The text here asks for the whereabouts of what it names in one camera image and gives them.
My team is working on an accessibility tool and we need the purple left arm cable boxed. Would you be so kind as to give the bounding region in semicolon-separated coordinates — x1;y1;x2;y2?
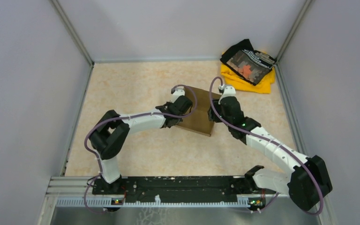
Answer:
83;84;198;215

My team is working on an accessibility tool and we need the yellow folded cloth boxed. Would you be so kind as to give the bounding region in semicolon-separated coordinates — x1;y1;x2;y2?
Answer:
220;49;277;94

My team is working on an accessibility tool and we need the aluminium front rail frame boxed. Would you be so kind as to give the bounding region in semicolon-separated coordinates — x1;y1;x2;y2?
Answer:
46;176;275;210

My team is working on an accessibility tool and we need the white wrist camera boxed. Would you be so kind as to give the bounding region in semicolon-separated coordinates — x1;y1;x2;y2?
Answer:
170;87;185;103
218;84;236;98

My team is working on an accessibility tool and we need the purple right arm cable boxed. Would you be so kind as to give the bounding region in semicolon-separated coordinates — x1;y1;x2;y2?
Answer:
209;76;324;216

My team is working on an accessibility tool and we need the brown cardboard box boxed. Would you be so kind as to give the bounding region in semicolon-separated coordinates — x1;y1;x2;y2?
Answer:
176;87;215;136

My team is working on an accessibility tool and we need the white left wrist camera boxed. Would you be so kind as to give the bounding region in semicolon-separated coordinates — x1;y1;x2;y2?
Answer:
170;87;185;103

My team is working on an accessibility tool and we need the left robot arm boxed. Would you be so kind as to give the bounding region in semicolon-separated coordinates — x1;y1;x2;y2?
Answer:
84;95;193;194

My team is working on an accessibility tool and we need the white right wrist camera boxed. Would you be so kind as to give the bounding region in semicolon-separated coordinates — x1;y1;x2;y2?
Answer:
218;84;236;98

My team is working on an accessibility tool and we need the black printed folded shirt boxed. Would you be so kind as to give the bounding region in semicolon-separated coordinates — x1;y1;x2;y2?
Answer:
220;39;277;86

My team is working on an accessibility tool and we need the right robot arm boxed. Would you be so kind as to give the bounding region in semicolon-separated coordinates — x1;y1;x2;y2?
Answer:
208;96;333;216

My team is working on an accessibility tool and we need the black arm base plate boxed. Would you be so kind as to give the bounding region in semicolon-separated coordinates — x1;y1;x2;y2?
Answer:
92;176;262;203

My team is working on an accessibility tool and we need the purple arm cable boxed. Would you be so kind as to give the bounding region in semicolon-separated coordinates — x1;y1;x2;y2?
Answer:
209;76;324;216
83;84;198;215

